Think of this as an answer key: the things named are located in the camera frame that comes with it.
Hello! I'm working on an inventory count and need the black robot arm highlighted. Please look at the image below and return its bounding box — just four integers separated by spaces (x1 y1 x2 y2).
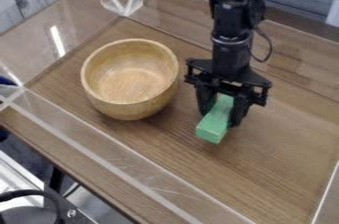
184 0 272 127

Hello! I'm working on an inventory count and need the clear acrylic tray wall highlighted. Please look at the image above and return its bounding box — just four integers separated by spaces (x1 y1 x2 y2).
0 0 339 224

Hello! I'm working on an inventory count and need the green rectangular block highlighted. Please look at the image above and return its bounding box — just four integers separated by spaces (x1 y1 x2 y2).
196 95 234 145

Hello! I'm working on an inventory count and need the black metal table leg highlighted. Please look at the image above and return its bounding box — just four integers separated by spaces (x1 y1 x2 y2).
49 168 65 192

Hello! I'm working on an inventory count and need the black metal bracket with screw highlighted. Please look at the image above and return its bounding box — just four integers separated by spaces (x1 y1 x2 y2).
44 187 97 224

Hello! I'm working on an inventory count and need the black cable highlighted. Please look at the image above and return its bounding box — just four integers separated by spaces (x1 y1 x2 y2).
0 189 64 224

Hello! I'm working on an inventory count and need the brown wooden bowl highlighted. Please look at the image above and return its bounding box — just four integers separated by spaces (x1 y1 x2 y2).
81 39 179 121

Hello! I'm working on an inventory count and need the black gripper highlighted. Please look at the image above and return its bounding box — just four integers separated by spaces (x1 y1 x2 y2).
184 41 272 127

